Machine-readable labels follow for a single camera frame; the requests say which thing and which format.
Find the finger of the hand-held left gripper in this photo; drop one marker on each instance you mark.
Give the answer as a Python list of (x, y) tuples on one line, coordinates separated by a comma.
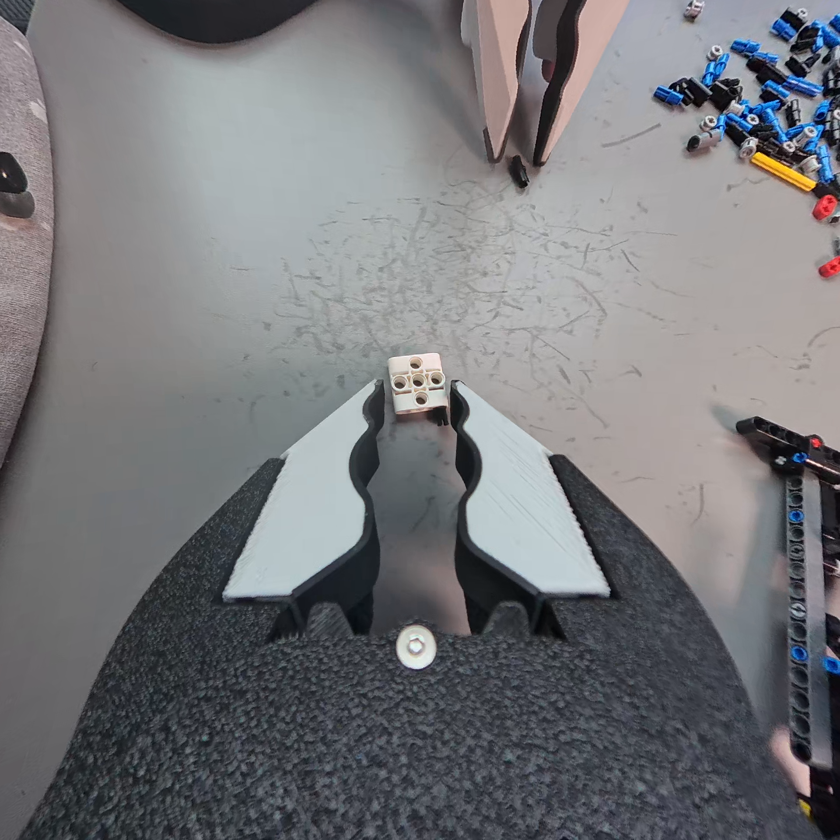
[(590, 39), (499, 65)]

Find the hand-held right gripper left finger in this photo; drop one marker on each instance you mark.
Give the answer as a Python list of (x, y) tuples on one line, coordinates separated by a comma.
[(302, 525)]

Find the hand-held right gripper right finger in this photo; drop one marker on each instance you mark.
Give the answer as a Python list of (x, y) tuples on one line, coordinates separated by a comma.
[(525, 525)]

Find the black toy pin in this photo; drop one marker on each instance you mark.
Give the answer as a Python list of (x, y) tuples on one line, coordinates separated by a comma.
[(439, 418), (520, 170)]

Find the white square toy connector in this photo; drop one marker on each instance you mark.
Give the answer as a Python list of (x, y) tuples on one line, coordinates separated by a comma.
[(417, 384)]

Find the grey black toy chassis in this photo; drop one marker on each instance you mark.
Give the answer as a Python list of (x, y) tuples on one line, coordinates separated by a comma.
[(797, 590)]

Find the grey desk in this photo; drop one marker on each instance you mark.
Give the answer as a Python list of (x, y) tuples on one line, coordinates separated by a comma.
[(262, 229)]

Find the small grey toy bush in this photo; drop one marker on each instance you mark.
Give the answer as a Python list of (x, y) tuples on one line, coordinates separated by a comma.
[(694, 8)]

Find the grey toy axle connector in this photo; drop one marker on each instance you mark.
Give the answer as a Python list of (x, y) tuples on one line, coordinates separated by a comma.
[(705, 141)]

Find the pile of blue black pins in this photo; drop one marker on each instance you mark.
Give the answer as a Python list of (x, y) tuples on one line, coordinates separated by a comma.
[(754, 98)]

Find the yellow toy axle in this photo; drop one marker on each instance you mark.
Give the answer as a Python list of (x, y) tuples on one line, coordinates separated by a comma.
[(784, 172)]

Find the black oval pad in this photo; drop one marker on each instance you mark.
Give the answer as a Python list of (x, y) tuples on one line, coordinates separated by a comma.
[(216, 19)]

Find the pile of red white pieces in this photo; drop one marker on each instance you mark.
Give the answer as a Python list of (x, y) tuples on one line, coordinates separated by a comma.
[(827, 207)]

